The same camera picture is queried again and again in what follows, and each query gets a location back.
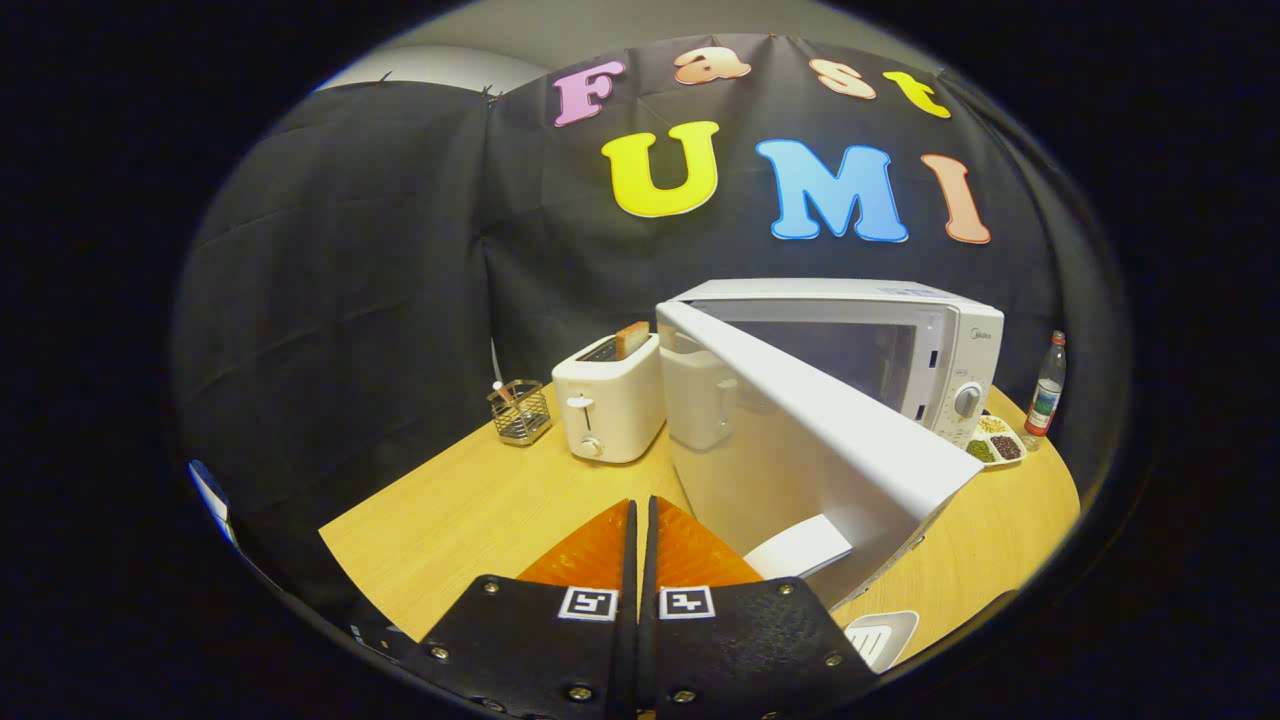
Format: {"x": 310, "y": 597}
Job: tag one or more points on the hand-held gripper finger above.
{"x": 648, "y": 650}
{"x": 628, "y": 650}

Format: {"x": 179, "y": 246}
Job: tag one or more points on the white toaster oven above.
{"x": 800, "y": 450}

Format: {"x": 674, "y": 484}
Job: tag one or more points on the small white food tray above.
{"x": 885, "y": 635}

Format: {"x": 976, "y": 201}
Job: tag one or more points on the white pop-up toaster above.
{"x": 615, "y": 410}

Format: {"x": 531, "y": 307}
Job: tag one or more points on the toast slice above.
{"x": 632, "y": 340}

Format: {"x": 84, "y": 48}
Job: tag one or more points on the divided white bean dish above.
{"x": 995, "y": 445}

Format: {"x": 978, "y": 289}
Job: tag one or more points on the clear plastic water bottle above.
{"x": 1045, "y": 395}

